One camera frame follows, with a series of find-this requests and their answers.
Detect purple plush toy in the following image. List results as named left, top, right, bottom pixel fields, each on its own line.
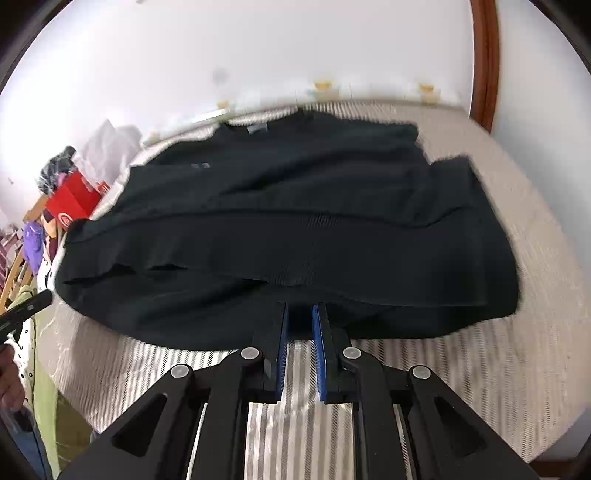
left=22, top=220, right=45, bottom=274

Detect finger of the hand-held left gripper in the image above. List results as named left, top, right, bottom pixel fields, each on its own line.
left=28, top=289, right=54, bottom=312

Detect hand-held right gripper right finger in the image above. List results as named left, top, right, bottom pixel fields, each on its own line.
left=311, top=302, right=541, bottom=480

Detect red paper bag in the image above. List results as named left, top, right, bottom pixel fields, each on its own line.
left=45, top=171, right=112, bottom=232

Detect black sweatshirt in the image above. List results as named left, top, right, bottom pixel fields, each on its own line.
left=54, top=108, right=523, bottom=352

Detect brown wooden door frame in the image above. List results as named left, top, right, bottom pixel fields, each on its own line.
left=468, top=0, right=502, bottom=136

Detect green blanket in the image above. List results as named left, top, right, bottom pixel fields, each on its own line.
left=18, top=286, right=95, bottom=478

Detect person's blue jeans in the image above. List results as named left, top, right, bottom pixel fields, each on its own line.
left=0, top=406, right=52, bottom=480

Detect person's left hand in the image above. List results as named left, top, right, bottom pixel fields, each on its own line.
left=0, top=343, right=27, bottom=409

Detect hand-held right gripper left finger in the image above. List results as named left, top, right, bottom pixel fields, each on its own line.
left=60, top=302, right=290, bottom=480

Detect grey plaid cloth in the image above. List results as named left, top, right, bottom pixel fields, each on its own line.
left=39, top=146, right=80, bottom=195

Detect striped bed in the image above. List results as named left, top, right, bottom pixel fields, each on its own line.
left=46, top=98, right=591, bottom=464

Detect wooden chair with clothes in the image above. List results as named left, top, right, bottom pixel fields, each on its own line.
left=0, top=194, right=52, bottom=315

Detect white plastic bag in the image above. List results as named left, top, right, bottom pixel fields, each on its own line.
left=81, top=119, right=144, bottom=185

